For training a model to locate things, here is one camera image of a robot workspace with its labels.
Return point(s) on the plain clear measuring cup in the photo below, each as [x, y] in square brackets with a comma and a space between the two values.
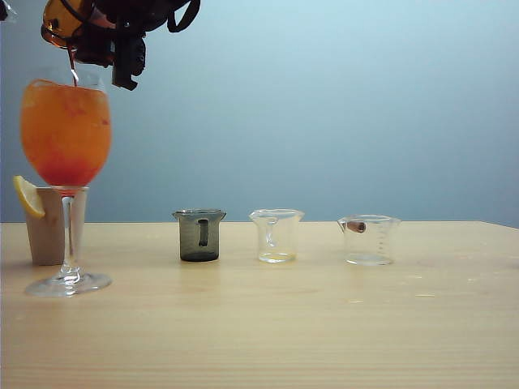
[284, 239]

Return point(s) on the dark translucent hanging piece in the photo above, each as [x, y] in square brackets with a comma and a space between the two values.
[4, 12]

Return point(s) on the amber glass measuring cup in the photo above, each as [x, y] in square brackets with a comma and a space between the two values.
[61, 20]

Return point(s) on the stemmed wine glass with juice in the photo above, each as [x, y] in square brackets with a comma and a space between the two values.
[65, 133]

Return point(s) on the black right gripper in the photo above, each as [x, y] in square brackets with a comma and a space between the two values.
[138, 14]

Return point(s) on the light wooden cup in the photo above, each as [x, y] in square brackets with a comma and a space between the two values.
[46, 235]

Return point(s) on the clear measuring cup printed scale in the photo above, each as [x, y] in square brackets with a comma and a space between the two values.
[373, 247]

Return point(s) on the smoky grey measuring cup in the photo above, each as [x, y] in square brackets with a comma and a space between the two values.
[188, 239]

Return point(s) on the yellow lemon slice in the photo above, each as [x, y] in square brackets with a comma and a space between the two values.
[28, 198]

